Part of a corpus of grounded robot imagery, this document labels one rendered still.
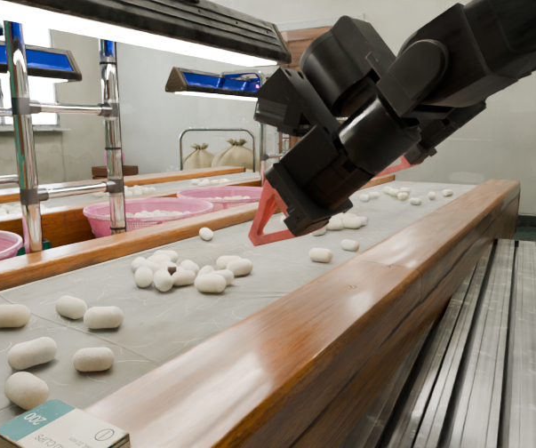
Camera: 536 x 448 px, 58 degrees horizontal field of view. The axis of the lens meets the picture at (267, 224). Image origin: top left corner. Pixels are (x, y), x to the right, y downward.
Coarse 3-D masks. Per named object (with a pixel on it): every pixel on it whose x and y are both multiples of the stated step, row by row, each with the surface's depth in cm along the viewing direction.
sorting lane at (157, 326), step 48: (192, 240) 84; (240, 240) 84; (288, 240) 84; (336, 240) 84; (48, 288) 59; (96, 288) 59; (144, 288) 59; (192, 288) 59; (240, 288) 59; (288, 288) 59; (0, 336) 45; (48, 336) 45; (96, 336) 45; (144, 336) 45; (192, 336) 45; (0, 384) 37; (48, 384) 37; (96, 384) 37
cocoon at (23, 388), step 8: (16, 376) 34; (24, 376) 34; (32, 376) 34; (8, 384) 33; (16, 384) 33; (24, 384) 33; (32, 384) 33; (40, 384) 33; (8, 392) 33; (16, 392) 33; (24, 392) 32; (32, 392) 33; (40, 392) 33; (48, 392) 34; (16, 400) 33; (24, 400) 32; (32, 400) 32; (40, 400) 33; (24, 408) 33; (32, 408) 33
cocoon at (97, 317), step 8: (88, 312) 46; (96, 312) 46; (104, 312) 46; (112, 312) 46; (120, 312) 47; (88, 320) 46; (96, 320) 46; (104, 320) 46; (112, 320) 46; (120, 320) 47; (96, 328) 46
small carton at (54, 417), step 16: (32, 416) 25; (48, 416) 25; (64, 416) 25; (80, 416) 25; (0, 432) 24; (16, 432) 24; (32, 432) 24; (48, 432) 24; (64, 432) 24; (80, 432) 24; (96, 432) 24; (112, 432) 24; (128, 432) 24
